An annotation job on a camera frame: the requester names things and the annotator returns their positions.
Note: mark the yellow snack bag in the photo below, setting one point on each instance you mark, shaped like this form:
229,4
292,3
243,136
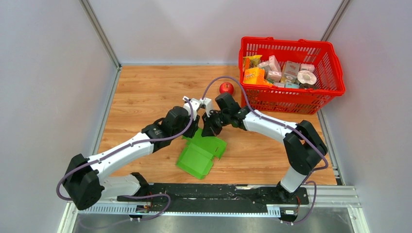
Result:
251,61

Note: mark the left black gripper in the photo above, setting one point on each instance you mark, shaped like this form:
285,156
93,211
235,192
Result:
194,125

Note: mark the pink box in basket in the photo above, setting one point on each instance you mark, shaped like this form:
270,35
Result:
273,76

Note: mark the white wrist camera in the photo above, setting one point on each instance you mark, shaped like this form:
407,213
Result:
192,106
207,105

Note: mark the red apple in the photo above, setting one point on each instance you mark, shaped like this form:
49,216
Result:
226,87

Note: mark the small pink white box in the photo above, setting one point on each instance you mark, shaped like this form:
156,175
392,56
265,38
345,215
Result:
307,67

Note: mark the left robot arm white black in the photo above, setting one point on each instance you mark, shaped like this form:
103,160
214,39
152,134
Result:
88,180

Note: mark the orange snack box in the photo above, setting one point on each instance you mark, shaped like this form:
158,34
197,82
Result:
255,76

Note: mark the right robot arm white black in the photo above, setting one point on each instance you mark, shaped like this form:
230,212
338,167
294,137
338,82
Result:
304,147

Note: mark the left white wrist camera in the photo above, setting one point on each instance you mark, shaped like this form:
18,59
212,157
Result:
192,106

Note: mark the red plastic basket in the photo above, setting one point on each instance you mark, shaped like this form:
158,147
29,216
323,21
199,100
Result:
321,54

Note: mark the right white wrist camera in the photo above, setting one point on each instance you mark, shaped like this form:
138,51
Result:
207,105

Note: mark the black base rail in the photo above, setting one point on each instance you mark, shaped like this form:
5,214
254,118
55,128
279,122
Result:
196,198

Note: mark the white red box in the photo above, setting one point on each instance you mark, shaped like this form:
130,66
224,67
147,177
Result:
290,70

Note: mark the pink white carton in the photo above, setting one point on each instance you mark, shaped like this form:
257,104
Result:
274,64

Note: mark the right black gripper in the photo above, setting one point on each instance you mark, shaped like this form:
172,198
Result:
209,129

